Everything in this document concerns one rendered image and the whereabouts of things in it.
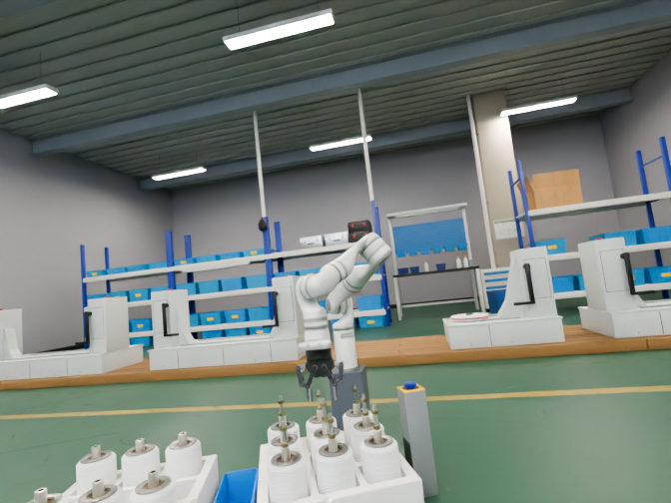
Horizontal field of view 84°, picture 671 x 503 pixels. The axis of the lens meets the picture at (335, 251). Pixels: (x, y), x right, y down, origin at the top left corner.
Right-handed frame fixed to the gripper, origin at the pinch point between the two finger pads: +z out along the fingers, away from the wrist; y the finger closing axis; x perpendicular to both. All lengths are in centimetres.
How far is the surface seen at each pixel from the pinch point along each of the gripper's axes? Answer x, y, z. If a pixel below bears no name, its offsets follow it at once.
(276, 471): 19.1, 9.8, 10.8
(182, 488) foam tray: 6.5, 39.8, 19.5
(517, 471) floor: -22, -58, 35
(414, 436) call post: -10.5, -25.3, 17.2
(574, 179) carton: -434, -323, -144
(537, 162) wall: -787, -446, -269
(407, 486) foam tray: 15.1, -20.3, 18.0
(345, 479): 15.5, -5.9, 15.4
